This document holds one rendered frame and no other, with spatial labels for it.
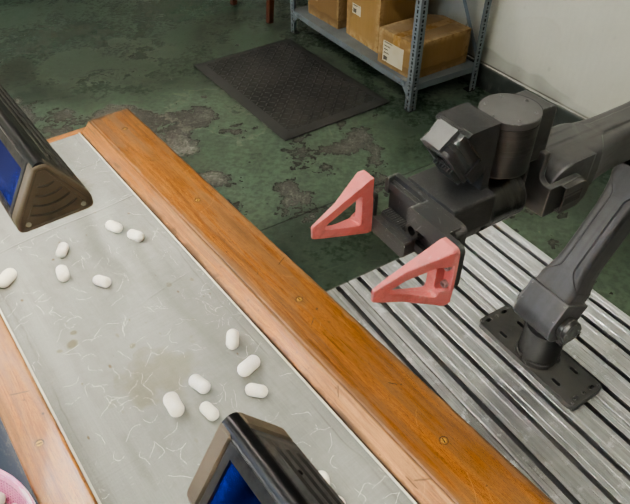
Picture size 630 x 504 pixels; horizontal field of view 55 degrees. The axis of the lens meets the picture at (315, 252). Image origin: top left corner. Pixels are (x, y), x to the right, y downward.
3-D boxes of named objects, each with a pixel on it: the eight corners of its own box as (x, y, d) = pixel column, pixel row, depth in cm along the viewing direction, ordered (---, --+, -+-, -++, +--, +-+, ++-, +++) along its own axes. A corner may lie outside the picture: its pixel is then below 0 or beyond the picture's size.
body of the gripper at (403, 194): (452, 234, 52) (514, 205, 55) (381, 176, 59) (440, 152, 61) (442, 287, 57) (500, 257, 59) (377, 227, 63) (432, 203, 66)
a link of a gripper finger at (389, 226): (341, 235, 52) (426, 198, 56) (298, 192, 57) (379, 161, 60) (339, 289, 57) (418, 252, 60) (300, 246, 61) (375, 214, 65)
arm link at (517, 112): (527, 141, 51) (620, 102, 55) (457, 99, 56) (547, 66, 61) (499, 244, 59) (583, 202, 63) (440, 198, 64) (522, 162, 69)
